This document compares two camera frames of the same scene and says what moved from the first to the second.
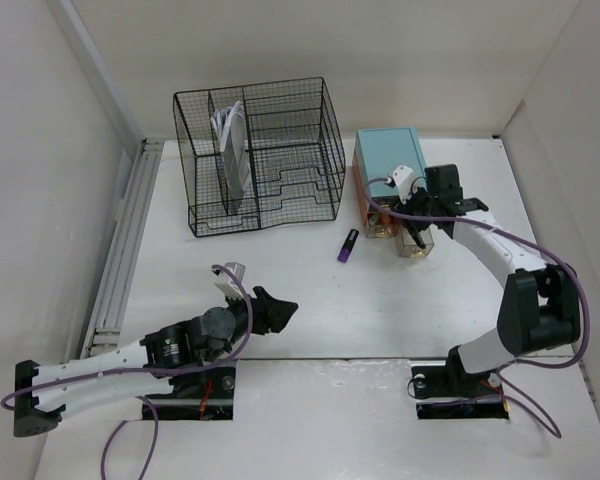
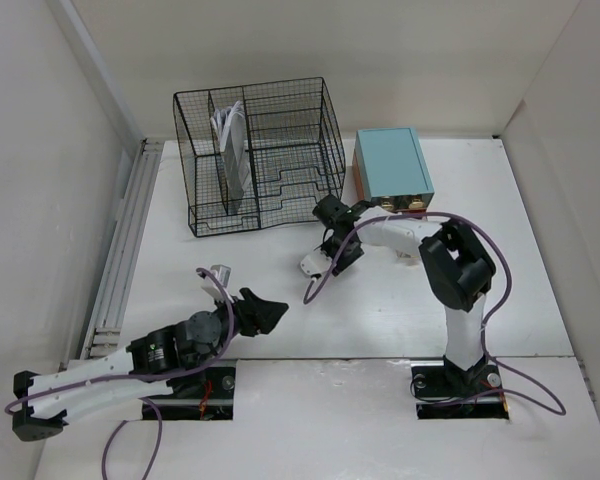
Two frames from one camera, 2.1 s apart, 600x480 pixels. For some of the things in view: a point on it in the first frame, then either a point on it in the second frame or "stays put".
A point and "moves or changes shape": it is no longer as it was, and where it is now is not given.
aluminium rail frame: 105,328 stays put
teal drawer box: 376,154 stays put
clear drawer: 408,246 moves or changes shape
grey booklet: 229,124 stays put
